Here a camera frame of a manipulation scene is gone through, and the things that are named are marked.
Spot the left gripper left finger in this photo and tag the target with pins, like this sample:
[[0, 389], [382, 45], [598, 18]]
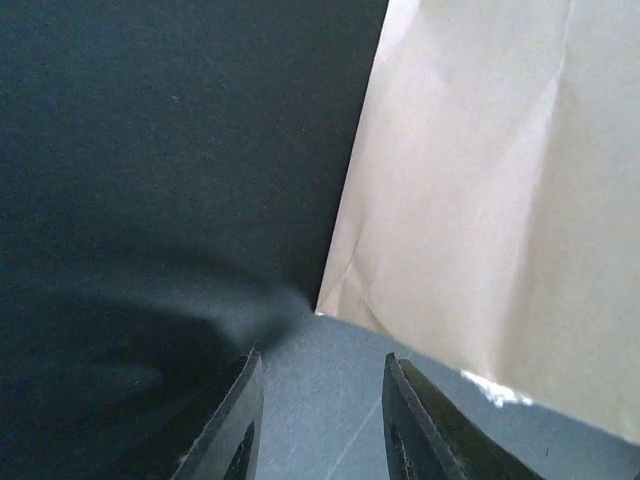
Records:
[[228, 446]]

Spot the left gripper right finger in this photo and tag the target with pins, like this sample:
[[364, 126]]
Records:
[[428, 438]]

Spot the brown paper bag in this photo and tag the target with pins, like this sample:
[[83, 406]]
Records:
[[490, 213]]

